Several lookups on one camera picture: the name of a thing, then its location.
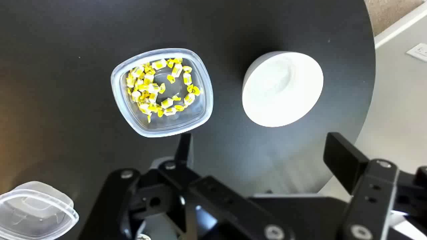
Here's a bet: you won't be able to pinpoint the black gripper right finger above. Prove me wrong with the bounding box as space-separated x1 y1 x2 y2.
322 133 368 194

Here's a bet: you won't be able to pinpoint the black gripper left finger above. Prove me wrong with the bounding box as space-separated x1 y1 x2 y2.
174 134 192 167

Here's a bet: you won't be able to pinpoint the yellow food pieces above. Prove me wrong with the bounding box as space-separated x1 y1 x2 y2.
125 58 202 123

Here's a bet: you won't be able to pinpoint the white bowl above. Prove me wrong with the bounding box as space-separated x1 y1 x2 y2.
241 51 324 129

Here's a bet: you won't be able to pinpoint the clear plastic lunchbox lid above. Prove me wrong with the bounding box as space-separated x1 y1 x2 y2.
0 182 80 240

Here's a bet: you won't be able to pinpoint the round black table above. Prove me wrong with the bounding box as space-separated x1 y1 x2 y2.
0 0 375 240

